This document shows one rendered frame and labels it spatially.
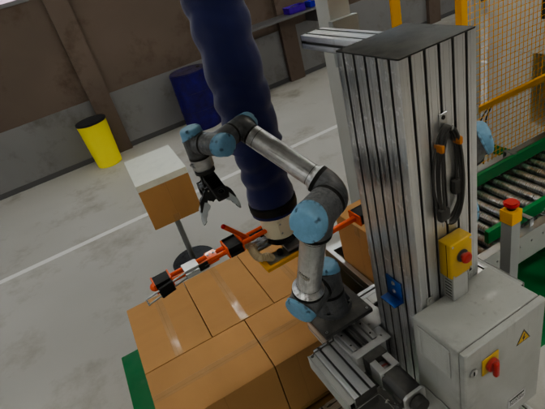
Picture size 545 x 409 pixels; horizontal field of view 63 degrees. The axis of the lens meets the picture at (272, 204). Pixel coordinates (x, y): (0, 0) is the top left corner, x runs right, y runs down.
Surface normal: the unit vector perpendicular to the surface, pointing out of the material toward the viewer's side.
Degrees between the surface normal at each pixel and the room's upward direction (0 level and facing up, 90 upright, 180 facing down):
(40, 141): 90
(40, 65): 90
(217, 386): 0
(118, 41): 90
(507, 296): 0
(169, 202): 90
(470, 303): 0
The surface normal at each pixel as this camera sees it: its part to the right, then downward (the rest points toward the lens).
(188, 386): -0.24, -0.83
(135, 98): 0.46, 0.36
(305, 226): -0.55, 0.44
